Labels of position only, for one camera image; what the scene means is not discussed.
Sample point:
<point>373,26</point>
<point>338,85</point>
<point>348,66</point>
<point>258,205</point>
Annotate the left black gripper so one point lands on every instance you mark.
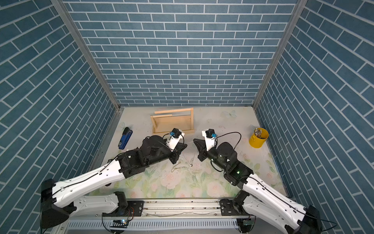
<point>176,152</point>

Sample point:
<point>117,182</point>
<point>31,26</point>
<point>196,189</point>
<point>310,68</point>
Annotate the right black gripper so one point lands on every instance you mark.
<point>203,151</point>

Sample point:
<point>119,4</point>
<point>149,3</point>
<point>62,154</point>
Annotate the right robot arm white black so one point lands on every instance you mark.
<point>255,196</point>

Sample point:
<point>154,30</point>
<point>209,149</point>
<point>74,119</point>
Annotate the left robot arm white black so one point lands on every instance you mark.
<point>55,196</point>

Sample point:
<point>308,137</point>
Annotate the wooden jewelry display stand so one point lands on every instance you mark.
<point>165,121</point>

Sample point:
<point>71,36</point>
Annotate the floral table mat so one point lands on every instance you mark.
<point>191,178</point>

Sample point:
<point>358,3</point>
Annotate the blue stapler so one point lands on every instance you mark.
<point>126,135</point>

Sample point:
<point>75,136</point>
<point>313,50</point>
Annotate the yellow cup with pens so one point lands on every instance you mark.
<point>258,138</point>

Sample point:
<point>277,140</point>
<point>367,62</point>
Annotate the left green circuit board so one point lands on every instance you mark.
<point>123,223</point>

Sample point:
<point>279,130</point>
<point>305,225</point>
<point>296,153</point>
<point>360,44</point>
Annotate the green circuit board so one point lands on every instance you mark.
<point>248,222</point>
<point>123,223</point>

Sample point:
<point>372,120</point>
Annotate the right green circuit board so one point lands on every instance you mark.
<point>248,222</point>

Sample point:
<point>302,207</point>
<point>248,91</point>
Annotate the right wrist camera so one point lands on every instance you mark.
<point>210,138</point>

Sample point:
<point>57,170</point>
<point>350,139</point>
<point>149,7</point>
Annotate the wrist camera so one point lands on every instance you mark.
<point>174,137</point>
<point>210,138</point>

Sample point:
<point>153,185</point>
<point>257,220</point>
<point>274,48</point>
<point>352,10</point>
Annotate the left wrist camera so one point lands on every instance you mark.
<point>174,137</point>

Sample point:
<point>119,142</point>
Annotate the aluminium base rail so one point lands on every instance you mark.
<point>97,205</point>

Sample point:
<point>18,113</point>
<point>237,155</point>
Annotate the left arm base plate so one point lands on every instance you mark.
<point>132,208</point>

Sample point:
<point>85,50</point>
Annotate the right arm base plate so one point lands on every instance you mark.
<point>233,207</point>

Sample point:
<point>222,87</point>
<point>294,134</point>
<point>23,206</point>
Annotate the white slotted cable duct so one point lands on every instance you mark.
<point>155,224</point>

